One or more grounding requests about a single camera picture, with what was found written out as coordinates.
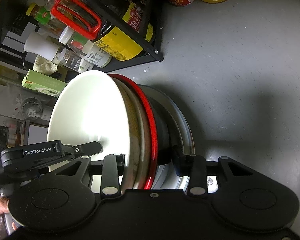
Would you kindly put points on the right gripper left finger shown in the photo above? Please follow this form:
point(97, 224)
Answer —
point(113, 166)

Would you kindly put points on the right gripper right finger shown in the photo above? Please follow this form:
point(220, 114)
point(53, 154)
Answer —
point(194, 167)

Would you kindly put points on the cream bowl patterned outside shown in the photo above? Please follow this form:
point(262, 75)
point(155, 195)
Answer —
point(137, 160)

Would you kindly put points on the small white plate Bakery print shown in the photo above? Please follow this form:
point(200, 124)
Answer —
point(164, 178)

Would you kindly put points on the white deep plate Sweet print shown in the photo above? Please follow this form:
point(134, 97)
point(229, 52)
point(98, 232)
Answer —
point(181, 136)

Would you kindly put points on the red and black bowl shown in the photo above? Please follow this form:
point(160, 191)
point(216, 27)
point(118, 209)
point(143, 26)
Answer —
point(155, 124)

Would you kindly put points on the small white desk fan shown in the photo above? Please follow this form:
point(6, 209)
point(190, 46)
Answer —
point(33, 109)

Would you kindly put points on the green carton box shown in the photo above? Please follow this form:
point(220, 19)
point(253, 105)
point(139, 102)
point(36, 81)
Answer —
point(43, 84)

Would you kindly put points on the crumpled white paper towel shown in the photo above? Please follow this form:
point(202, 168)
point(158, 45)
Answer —
point(44, 66)

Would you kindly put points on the black metal spice rack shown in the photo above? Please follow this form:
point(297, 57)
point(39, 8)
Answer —
point(10, 9)

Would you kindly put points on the white cap powder bottle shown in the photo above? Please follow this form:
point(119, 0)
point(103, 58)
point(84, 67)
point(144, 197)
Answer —
point(84, 48)

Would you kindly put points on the small clear salt jar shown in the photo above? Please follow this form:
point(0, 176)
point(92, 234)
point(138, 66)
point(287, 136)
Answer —
point(72, 61)

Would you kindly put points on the white cap oil sprayer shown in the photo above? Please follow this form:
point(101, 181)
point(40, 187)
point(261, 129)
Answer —
point(37, 44)

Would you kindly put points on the green label sauce bottle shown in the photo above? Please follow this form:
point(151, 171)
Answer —
point(44, 18)

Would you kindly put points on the large soy sauce bottle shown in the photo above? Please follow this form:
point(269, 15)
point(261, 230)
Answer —
point(84, 17)

